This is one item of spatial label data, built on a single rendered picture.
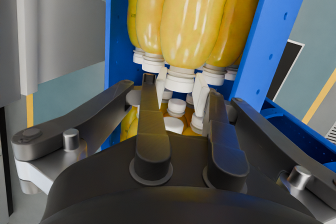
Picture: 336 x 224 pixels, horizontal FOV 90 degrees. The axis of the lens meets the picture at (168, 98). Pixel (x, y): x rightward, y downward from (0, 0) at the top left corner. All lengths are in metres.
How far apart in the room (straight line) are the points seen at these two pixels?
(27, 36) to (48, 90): 1.37
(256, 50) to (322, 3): 1.55
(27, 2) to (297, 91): 1.76
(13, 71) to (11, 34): 0.09
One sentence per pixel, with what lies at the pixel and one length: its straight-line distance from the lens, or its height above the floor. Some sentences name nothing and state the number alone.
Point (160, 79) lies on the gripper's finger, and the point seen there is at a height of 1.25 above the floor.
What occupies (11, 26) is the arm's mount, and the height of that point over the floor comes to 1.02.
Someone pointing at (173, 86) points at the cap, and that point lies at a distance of 0.21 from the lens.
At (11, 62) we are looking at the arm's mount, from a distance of 0.55.
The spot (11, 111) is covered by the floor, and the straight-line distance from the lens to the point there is 2.25.
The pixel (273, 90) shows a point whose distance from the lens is 1.51.
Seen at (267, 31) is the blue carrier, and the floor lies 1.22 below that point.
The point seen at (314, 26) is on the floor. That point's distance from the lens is 1.73.
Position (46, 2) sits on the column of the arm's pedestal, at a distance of 0.61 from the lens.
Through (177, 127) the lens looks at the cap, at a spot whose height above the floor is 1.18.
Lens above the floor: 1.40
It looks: 69 degrees down
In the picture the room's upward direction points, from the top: 171 degrees counter-clockwise
